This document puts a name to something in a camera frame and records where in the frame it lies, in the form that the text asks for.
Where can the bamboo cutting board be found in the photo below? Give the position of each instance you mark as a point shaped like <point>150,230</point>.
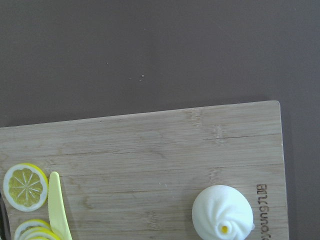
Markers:
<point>135,177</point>

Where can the yellow plastic knife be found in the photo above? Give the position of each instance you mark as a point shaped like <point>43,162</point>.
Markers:
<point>56,210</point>

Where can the single lemon slice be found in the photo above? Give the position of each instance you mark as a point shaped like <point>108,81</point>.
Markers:
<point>25,186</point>

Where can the stacked lemon slices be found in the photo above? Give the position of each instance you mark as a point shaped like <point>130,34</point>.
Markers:
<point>34,228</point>

